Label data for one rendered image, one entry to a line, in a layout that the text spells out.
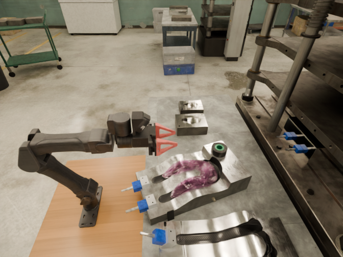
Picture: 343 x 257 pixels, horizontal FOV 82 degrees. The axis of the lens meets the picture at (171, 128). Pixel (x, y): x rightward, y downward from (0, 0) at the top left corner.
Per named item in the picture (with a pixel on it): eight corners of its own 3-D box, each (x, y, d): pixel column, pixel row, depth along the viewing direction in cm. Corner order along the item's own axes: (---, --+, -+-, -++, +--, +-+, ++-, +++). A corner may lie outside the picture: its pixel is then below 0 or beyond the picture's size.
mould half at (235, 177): (150, 225, 85) (149, 212, 78) (136, 178, 104) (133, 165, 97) (246, 188, 99) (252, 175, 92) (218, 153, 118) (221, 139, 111)
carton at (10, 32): (-3, 35, 608) (-11, 21, 582) (9, 30, 656) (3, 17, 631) (11, 35, 608) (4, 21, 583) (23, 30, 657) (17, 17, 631)
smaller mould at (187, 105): (180, 117, 147) (180, 110, 143) (178, 107, 157) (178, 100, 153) (202, 116, 147) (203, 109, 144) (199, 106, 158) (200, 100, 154)
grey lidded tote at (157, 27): (153, 33, 627) (152, 22, 606) (154, 30, 659) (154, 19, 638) (171, 33, 624) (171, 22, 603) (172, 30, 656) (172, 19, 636)
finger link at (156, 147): (176, 127, 70) (149, 128, 69) (178, 141, 65) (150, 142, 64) (175, 142, 74) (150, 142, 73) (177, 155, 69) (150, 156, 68)
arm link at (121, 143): (135, 125, 69) (114, 125, 68) (134, 136, 65) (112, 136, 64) (136, 139, 73) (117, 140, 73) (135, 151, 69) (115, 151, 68)
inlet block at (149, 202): (127, 220, 84) (125, 213, 81) (125, 209, 88) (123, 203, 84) (156, 209, 88) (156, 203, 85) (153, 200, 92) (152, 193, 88)
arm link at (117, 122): (130, 108, 67) (94, 109, 65) (129, 124, 60) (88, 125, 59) (133, 134, 74) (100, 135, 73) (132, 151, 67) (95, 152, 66)
